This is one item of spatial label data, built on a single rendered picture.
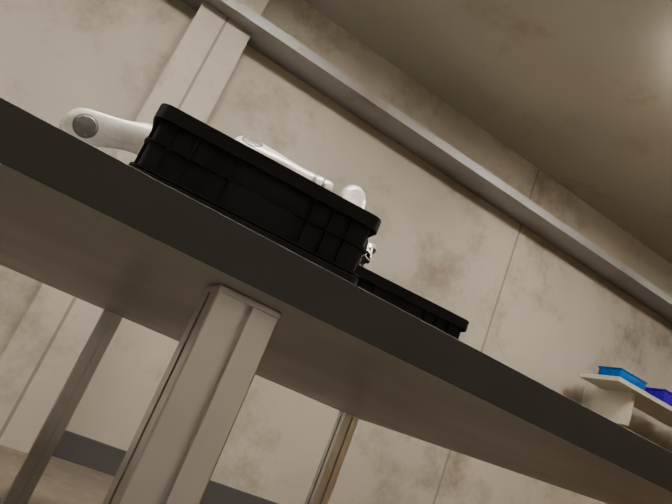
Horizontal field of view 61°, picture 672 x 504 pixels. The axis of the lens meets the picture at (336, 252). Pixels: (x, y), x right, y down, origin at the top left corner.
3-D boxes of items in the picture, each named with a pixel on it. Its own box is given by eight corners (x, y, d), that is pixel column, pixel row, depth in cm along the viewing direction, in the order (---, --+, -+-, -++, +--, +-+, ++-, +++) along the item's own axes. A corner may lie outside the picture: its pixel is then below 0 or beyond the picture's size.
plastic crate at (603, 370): (620, 391, 403) (623, 379, 405) (645, 395, 386) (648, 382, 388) (595, 377, 393) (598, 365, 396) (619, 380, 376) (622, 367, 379)
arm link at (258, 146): (328, 168, 160) (317, 193, 164) (241, 128, 158) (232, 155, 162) (324, 180, 152) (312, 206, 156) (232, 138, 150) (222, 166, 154)
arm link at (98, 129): (183, 126, 143) (172, 131, 150) (65, 101, 128) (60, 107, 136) (179, 163, 142) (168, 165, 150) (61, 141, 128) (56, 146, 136)
